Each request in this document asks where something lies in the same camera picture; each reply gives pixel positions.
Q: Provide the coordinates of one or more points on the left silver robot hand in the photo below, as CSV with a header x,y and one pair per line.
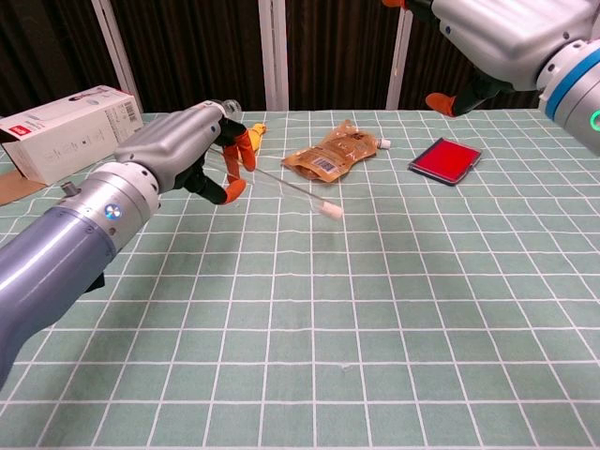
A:
x,y
173,140

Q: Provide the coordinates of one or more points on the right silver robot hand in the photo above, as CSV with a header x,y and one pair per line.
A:
x,y
497,33

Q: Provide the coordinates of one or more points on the clear thin tube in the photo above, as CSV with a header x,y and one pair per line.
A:
x,y
286,186

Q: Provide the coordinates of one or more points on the small white cap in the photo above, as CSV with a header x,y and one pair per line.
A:
x,y
331,211

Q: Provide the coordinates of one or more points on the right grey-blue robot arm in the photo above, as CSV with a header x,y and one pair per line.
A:
x,y
576,103

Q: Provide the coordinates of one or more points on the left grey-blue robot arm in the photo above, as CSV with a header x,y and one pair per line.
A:
x,y
56,253

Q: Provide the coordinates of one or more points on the white product box brown flap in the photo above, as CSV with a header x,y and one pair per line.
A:
x,y
65,131

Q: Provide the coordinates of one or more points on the red ink pad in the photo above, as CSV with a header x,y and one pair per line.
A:
x,y
445,159

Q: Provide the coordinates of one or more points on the brown liquid spout pouch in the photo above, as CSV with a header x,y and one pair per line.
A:
x,y
333,152

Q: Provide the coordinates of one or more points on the green checked tablecloth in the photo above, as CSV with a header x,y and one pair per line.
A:
x,y
328,328

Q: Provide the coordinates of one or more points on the white frame post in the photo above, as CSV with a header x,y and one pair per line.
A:
x,y
398,61
115,51
273,51

